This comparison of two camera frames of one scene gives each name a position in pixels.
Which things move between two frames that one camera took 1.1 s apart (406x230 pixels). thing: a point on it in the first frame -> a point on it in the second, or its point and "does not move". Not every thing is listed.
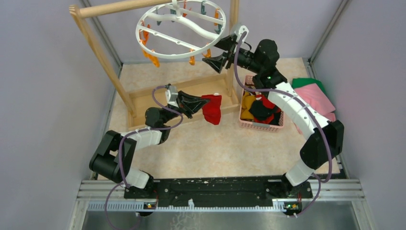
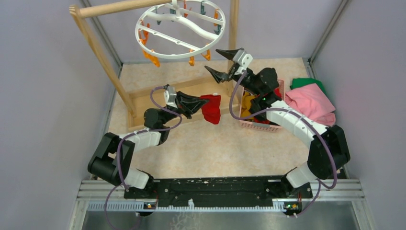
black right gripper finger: [217, 63] -> [220, 77]
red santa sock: [211, 110] does not move
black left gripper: [189, 104] does not move
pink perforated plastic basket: [259, 126] does not move
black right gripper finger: [226, 43] -> [230, 54]
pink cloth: [314, 96] does not move
